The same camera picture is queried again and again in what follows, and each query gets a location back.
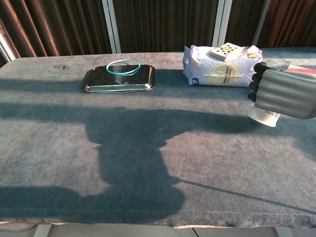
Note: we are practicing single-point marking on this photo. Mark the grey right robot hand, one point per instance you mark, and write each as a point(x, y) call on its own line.
point(284, 91)

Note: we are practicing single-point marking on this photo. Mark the white paper cup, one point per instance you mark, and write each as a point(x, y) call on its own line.
point(265, 119)

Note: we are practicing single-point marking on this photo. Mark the red cardboard box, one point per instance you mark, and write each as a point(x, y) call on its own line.
point(302, 70)

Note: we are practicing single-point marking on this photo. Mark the white tissue pack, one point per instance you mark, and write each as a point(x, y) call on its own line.
point(222, 71)

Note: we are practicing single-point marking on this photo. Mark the deck of playing cards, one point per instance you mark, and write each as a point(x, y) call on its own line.
point(225, 50)

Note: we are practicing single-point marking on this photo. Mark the grey table cloth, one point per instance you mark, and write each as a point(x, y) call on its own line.
point(158, 148)

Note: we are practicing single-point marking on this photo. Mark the black metal tray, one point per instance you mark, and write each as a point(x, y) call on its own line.
point(118, 80)

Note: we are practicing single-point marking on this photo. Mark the brown curtain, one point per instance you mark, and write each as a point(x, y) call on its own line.
point(61, 24)

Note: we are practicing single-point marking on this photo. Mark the white window frame post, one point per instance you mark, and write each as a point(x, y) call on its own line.
point(6, 49)
point(221, 22)
point(111, 24)

